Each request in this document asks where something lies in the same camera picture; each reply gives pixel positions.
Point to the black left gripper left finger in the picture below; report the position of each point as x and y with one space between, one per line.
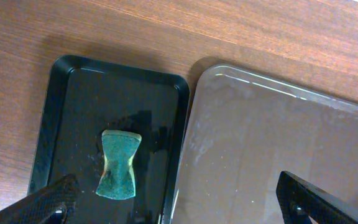
55 203

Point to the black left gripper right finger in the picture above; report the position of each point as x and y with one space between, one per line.
303 202

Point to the green yellow sponge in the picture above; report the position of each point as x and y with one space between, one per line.
117 181

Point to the brown plastic tray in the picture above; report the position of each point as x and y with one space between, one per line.
244 130

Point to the black plastic tray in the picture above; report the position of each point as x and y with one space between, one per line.
86 97

